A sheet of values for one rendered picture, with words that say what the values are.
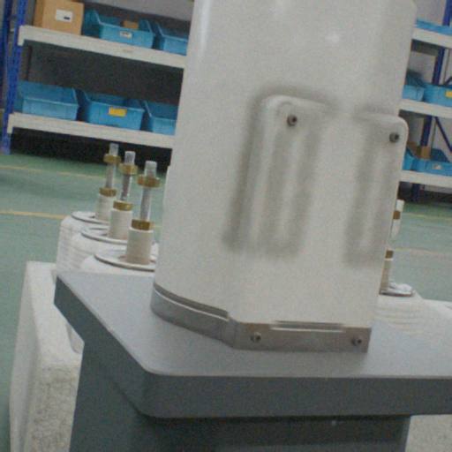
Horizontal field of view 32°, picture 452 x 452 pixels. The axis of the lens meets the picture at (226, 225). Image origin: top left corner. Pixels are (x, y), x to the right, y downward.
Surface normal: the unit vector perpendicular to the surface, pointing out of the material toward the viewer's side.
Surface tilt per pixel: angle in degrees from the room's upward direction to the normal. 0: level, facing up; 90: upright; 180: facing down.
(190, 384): 90
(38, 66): 90
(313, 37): 90
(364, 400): 90
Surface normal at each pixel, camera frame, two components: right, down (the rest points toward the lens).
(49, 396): 0.27, 0.16
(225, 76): -0.58, 0.01
